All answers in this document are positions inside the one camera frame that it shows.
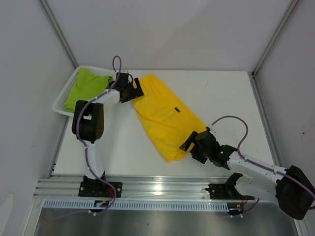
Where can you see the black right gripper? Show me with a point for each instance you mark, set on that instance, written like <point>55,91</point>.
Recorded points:
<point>185,145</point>

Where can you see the green shorts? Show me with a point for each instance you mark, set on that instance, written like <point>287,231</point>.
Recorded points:
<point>87,86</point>

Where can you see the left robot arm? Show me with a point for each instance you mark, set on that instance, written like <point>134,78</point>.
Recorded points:
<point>88,127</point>

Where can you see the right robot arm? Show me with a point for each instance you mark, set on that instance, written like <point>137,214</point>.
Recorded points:
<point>288,188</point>

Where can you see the yellow shorts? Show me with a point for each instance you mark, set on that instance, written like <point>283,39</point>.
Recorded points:
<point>167,121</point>

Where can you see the aluminium mounting rail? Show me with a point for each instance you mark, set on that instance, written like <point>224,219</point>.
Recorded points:
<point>156,188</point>

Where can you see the slotted cable duct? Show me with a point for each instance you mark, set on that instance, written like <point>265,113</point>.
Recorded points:
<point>137,205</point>

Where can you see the right frame post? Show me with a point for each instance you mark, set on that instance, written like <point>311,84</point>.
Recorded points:
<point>289,13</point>

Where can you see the frame post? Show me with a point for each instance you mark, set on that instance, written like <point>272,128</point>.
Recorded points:
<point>289,13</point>
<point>46,8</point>

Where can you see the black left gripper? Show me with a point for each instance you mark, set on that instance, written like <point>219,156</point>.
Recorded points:
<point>136,93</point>

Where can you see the left frame post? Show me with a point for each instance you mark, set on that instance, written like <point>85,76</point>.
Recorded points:
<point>46,8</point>

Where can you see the white plastic basket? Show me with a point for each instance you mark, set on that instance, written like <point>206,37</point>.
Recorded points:
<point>59,104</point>

